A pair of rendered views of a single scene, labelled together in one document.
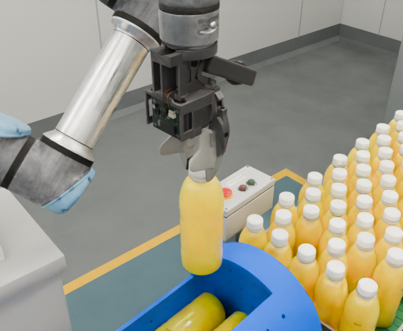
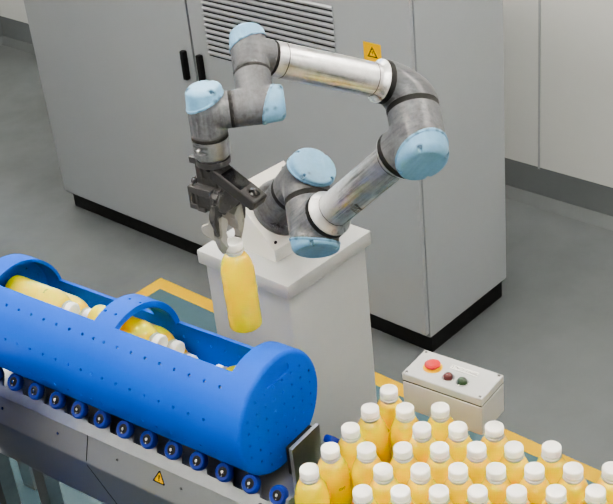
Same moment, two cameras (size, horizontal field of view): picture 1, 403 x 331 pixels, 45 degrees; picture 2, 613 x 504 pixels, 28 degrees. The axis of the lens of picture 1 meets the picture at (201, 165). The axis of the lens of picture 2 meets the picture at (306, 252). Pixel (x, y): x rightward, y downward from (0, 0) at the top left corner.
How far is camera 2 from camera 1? 2.48 m
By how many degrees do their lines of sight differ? 70
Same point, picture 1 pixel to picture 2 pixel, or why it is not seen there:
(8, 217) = not seen: hidden behind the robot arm
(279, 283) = (242, 373)
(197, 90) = (210, 186)
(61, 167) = (300, 218)
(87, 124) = (328, 201)
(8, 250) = (286, 261)
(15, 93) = not seen: outside the picture
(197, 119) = (203, 202)
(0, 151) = (288, 183)
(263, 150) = not seen: outside the picture
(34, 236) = (305, 266)
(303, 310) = (232, 401)
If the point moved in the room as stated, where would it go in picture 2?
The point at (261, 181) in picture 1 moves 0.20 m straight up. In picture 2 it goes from (470, 389) to (467, 312)
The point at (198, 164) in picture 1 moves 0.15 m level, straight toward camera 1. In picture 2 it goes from (206, 231) to (134, 243)
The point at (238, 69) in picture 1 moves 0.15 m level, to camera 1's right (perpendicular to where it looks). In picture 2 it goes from (234, 191) to (242, 227)
